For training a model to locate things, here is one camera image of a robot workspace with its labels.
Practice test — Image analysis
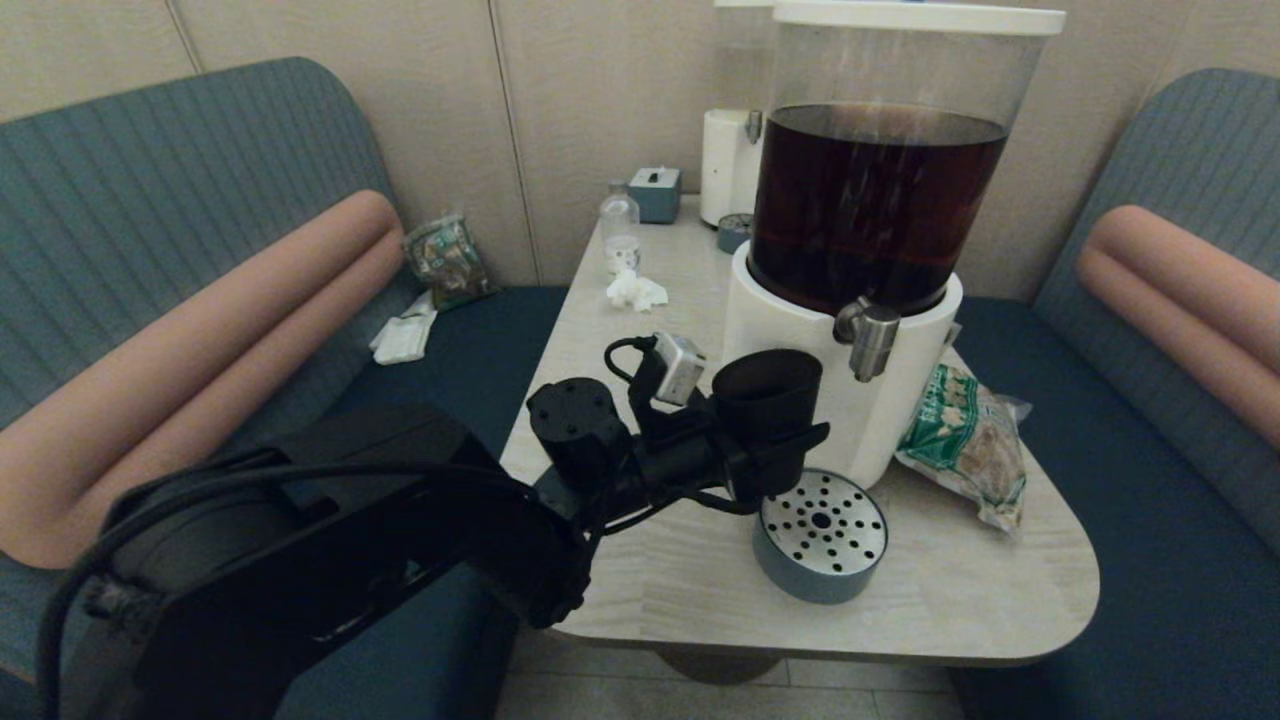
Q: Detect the black plastic cup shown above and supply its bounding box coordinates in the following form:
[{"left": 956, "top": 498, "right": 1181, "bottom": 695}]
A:
[{"left": 711, "top": 348, "right": 824, "bottom": 498}]

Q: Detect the metal dispenser tap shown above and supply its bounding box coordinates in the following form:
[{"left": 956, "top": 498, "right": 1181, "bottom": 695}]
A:
[{"left": 834, "top": 297, "right": 901, "bottom": 383}]

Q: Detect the large dark tea dispenser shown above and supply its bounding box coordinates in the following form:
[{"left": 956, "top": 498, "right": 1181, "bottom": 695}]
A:
[{"left": 720, "top": 2, "right": 1067, "bottom": 489}]

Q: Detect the round blue perforated drip tray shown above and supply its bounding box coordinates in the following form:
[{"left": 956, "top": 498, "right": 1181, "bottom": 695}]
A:
[{"left": 752, "top": 469, "right": 889, "bottom": 604}]

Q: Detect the crumpled white tissue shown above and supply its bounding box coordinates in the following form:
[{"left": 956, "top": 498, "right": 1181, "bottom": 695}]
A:
[{"left": 606, "top": 268, "right": 669, "bottom": 313}]

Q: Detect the green white snack bag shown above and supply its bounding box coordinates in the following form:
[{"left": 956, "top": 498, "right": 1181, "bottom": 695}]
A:
[{"left": 895, "top": 362, "right": 1031, "bottom": 532}]

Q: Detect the clear plastic bottle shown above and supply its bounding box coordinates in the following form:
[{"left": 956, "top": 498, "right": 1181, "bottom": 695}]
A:
[{"left": 600, "top": 180, "right": 642, "bottom": 274}]

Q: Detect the blue tissue box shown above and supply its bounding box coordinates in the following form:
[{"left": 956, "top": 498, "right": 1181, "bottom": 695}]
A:
[{"left": 629, "top": 166, "right": 683, "bottom": 225}]

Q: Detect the clear liquid dispenser white base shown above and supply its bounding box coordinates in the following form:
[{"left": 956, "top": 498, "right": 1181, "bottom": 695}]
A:
[{"left": 700, "top": 0, "right": 777, "bottom": 228}]

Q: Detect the dark printed snack bag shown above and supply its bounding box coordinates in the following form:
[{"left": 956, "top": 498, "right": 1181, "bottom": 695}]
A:
[{"left": 402, "top": 213, "right": 496, "bottom": 310}]

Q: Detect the white napkin packet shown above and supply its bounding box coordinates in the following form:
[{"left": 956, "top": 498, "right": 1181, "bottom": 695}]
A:
[{"left": 369, "top": 291, "right": 439, "bottom": 365}]

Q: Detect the blue upholstered bench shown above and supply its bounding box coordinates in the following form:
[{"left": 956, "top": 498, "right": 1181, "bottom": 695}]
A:
[
  {"left": 0, "top": 57, "right": 571, "bottom": 720},
  {"left": 945, "top": 68, "right": 1280, "bottom": 720}
]

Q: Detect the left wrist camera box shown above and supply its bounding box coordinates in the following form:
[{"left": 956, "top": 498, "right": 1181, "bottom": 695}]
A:
[{"left": 652, "top": 333, "right": 707, "bottom": 406}]

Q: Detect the table pedestal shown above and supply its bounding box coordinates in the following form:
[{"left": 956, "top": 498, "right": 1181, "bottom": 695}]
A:
[{"left": 652, "top": 650, "right": 789, "bottom": 687}]

